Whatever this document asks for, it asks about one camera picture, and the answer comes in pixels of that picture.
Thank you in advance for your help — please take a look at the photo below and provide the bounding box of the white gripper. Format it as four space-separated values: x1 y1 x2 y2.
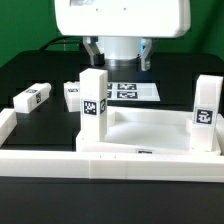
54 0 191 71

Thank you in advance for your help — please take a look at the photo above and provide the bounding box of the white desk top tray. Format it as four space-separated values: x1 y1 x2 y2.
76 106 221 156

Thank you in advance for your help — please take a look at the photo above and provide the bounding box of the white marker base sheet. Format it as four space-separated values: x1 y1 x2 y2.
107 82 160 102

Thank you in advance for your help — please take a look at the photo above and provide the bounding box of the black cable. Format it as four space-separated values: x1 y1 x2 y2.
39 35 84 52

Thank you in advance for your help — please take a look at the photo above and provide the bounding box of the white U-shaped obstacle frame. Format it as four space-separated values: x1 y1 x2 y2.
0 115 224 182

